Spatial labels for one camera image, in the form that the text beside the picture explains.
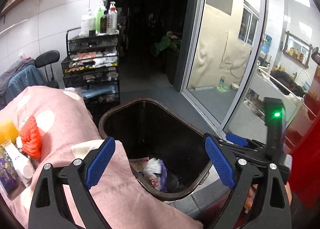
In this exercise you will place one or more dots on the pink snack wrapper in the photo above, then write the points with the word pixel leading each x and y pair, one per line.
pixel 138 166

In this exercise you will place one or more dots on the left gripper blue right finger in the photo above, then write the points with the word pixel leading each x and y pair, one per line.
pixel 222 159

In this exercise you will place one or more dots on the sliding glass door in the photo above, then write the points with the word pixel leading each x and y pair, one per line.
pixel 242 51

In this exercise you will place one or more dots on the purple tissue pack wrapper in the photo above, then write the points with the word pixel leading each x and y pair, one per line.
pixel 11 184

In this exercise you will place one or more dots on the orange foam fruit net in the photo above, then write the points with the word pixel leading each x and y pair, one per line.
pixel 31 138

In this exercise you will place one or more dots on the grey blanket on bed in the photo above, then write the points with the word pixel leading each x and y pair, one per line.
pixel 12 70

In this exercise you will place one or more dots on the person's right hand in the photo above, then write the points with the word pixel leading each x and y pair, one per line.
pixel 252 191

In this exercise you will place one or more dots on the clear bottle red cap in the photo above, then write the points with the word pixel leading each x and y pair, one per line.
pixel 112 18

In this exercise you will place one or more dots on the green pump bottle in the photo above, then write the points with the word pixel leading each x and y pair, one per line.
pixel 100 12

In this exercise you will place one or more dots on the potted plant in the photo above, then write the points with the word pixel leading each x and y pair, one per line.
pixel 169 42

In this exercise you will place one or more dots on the white lotion bottle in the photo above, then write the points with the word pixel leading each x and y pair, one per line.
pixel 87 27

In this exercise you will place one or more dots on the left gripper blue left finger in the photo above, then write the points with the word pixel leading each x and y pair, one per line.
pixel 96 162

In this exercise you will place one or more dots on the black mesh trolley cart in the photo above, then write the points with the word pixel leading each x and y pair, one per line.
pixel 91 67

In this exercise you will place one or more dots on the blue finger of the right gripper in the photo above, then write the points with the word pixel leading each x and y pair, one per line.
pixel 236 139

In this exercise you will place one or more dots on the white purple paper cup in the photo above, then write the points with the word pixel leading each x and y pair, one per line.
pixel 21 163

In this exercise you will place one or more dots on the dark brown pump bottle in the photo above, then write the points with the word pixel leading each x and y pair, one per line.
pixel 103 22

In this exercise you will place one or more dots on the blue massage bed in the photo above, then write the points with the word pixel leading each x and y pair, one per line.
pixel 29 76

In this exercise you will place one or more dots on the yellow foam fruit net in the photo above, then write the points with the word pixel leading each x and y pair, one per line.
pixel 8 132

